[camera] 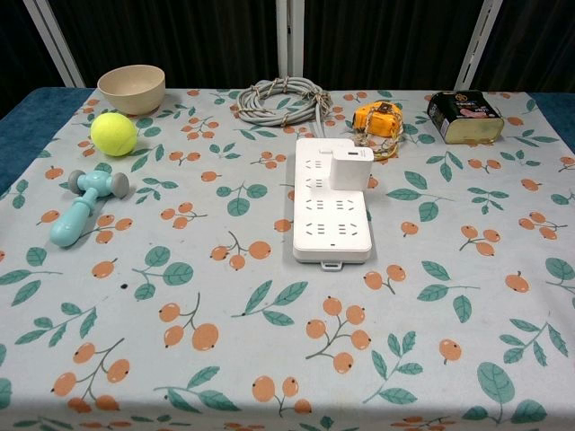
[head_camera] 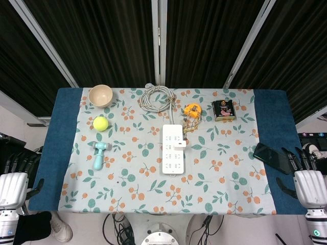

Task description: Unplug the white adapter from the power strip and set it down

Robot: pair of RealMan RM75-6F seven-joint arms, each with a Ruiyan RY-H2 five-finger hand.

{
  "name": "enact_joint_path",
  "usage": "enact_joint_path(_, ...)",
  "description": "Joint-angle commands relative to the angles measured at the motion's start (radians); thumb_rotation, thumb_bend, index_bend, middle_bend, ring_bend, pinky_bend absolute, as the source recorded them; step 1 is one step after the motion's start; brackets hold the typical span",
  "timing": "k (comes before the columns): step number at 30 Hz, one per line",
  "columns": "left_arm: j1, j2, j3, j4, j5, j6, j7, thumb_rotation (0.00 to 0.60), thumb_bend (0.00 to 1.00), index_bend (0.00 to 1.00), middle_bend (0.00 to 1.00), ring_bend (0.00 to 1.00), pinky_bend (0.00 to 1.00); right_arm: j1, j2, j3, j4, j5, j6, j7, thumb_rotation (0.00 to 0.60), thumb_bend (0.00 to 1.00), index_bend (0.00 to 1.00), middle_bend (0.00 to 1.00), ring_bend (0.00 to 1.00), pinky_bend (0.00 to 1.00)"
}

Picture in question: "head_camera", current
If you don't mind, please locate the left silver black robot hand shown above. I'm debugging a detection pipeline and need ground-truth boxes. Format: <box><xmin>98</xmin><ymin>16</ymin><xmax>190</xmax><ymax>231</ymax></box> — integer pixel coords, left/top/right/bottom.
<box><xmin>0</xmin><ymin>146</ymin><xmax>44</xmax><ymax>210</ymax></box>

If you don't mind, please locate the black luncheon meat can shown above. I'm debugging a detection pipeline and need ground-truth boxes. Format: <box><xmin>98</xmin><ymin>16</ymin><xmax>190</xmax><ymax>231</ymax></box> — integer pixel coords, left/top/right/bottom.
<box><xmin>211</xmin><ymin>100</ymin><xmax>237</xmax><ymax>123</ymax></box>

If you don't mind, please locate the black curtain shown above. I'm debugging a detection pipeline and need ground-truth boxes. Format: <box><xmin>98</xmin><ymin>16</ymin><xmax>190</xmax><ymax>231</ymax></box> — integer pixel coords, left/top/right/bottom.
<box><xmin>228</xmin><ymin>0</ymin><xmax>327</xmax><ymax>125</ymax></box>
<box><xmin>24</xmin><ymin>0</ymin><xmax>156</xmax><ymax>88</ymax></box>
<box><xmin>0</xmin><ymin>0</ymin><xmax>71</xmax><ymax>117</ymax></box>
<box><xmin>165</xmin><ymin>0</ymin><xmax>266</xmax><ymax>88</ymax></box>

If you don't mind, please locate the black monitor screen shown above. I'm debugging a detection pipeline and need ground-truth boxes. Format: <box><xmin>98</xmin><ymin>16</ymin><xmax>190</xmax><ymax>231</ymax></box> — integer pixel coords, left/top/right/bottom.
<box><xmin>297</xmin><ymin>132</ymin><xmax>327</xmax><ymax>148</ymax></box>

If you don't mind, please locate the grey cable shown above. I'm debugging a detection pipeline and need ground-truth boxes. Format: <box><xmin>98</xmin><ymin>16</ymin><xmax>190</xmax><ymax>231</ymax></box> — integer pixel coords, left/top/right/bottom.
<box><xmin>139</xmin><ymin>83</ymin><xmax>177</xmax><ymax>126</ymax></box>

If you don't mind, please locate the blue table cloth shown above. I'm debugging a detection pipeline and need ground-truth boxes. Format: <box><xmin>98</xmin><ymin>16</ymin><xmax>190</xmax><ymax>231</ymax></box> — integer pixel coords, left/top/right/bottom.
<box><xmin>28</xmin><ymin>88</ymin><xmax>307</xmax><ymax>215</ymax></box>

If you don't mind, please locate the white sneaker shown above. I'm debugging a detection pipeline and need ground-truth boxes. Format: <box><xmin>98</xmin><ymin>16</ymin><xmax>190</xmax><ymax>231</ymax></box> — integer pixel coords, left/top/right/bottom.
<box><xmin>50</xmin><ymin>211</ymin><xmax>74</xmax><ymax>243</ymax></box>

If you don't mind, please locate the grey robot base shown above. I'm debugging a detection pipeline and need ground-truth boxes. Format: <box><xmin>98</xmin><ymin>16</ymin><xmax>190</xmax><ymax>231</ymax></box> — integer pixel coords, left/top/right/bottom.
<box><xmin>140</xmin><ymin>222</ymin><xmax>179</xmax><ymax>245</ymax></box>

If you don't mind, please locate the black floor cable bundle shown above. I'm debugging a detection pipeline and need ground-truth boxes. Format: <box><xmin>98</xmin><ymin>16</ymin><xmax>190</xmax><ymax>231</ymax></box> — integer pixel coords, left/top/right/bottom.
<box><xmin>198</xmin><ymin>214</ymin><xmax>224</xmax><ymax>245</ymax></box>
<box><xmin>102</xmin><ymin>213</ymin><xmax>133</xmax><ymax>245</ymax></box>

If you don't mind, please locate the white frame post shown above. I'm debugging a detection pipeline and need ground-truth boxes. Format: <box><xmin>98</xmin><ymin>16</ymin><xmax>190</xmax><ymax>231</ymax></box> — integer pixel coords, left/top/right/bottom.
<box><xmin>222</xmin><ymin>0</ymin><xmax>278</xmax><ymax>89</ymax></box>
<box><xmin>9</xmin><ymin>0</ymin><xmax>79</xmax><ymax>88</ymax></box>
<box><xmin>152</xmin><ymin>0</ymin><xmax>167</xmax><ymax>86</ymax></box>

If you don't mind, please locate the white power strip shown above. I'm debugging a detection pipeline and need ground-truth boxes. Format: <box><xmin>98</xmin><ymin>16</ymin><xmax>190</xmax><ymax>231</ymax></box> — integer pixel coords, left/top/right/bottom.
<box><xmin>162</xmin><ymin>124</ymin><xmax>185</xmax><ymax>177</ymax></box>

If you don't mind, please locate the tangled yellow string bundle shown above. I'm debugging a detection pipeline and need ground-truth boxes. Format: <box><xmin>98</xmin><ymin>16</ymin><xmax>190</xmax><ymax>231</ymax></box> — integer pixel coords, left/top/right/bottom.
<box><xmin>181</xmin><ymin>116</ymin><xmax>202</xmax><ymax>140</ymax></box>

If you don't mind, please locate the beige bowl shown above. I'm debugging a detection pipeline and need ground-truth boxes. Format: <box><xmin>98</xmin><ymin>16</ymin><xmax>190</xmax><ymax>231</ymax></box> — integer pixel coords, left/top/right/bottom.
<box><xmin>88</xmin><ymin>84</ymin><xmax>113</xmax><ymax>107</ymax></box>

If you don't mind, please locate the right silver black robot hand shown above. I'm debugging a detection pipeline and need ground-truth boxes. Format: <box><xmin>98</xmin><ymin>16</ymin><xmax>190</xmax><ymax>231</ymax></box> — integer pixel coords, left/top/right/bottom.
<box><xmin>275</xmin><ymin>146</ymin><xmax>327</xmax><ymax>209</ymax></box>

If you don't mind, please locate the black trouser leg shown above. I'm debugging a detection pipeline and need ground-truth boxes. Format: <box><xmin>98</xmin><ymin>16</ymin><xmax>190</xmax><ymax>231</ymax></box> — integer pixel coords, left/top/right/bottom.
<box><xmin>14</xmin><ymin>211</ymin><xmax>53</xmax><ymax>245</ymax></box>

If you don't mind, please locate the black smartphone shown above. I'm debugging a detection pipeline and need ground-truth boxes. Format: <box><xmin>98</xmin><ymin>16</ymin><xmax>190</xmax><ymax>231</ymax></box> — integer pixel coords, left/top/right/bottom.
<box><xmin>252</xmin><ymin>142</ymin><xmax>293</xmax><ymax>175</ymax></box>

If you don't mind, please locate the floral tablecloth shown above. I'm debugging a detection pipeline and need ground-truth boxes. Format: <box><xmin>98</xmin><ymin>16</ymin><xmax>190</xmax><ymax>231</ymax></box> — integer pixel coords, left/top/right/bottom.
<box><xmin>58</xmin><ymin>87</ymin><xmax>278</xmax><ymax>214</ymax></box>

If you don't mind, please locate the yellow tennis ball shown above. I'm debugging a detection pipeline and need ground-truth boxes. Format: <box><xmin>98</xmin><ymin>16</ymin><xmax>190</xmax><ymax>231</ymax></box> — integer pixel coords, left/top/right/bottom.
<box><xmin>92</xmin><ymin>116</ymin><xmax>109</xmax><ymax>132</ymax></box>

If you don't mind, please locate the orange tape measure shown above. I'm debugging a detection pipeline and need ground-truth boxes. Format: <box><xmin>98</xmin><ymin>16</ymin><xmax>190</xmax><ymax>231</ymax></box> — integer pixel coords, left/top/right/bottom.
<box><xmin>183</xmin><ymin>103</ymin><xmax>202</xmax><ymax>119</ymax></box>

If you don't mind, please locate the light blue toy hammer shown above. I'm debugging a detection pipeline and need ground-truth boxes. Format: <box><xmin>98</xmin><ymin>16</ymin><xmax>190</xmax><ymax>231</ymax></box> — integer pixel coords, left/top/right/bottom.
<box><xmin>92</xmin><ymin>141</ymin><xmax>112</xmax><ymax>171</ymax></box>

